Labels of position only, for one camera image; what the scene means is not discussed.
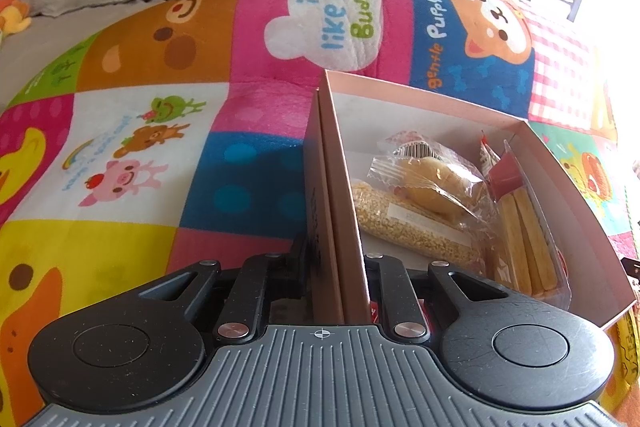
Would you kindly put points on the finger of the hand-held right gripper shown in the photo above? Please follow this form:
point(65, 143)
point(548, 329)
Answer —
point(632, 268)

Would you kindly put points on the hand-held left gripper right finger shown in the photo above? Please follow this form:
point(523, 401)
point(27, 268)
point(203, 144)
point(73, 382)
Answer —
point(395, 292)

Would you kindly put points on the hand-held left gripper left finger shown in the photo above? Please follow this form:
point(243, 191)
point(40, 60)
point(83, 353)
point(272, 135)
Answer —
point(295, 267)

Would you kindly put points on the pink cardboard box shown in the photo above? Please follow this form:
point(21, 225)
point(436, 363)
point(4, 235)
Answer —
point(575, 217)

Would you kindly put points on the clear packet of biscuit sticks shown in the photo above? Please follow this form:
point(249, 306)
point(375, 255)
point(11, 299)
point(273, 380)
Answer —
point(525, 242)

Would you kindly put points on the red white sachet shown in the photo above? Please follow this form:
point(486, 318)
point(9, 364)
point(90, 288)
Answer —
point(487, 152)

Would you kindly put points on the clear packet of yellow grains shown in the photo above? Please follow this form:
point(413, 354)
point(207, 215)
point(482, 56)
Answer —
point(400, 222)

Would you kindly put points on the wrapped bread roll packet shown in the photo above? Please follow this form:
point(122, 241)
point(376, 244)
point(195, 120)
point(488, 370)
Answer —
point(440, 187)

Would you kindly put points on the pink white barcode snack packet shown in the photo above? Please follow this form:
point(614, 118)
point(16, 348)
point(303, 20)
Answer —
point(412, 147)

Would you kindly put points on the colourful cartoon printed blanket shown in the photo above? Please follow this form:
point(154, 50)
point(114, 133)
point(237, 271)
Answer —
point(175, 117)

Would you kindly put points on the yellow plush toy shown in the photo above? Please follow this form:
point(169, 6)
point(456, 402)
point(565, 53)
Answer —
point(12, 14)

